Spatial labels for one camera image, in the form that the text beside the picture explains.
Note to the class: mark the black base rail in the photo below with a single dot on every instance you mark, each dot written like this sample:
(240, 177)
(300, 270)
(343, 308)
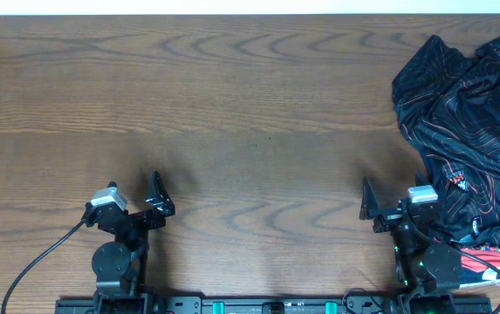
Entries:
(351, 303)

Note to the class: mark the black orange-patterned jersey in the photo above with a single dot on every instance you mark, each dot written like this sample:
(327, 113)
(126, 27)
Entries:
(448, 109)

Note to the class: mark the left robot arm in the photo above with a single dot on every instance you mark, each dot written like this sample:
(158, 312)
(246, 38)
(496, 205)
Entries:
(120, 266)

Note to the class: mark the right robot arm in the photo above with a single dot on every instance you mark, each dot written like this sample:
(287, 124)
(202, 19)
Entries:
(430, 269)

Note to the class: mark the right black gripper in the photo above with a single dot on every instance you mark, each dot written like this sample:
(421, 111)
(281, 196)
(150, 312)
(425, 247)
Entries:
(372, 208)

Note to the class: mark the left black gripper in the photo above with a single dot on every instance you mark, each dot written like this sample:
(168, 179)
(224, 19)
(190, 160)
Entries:
(135, 219)

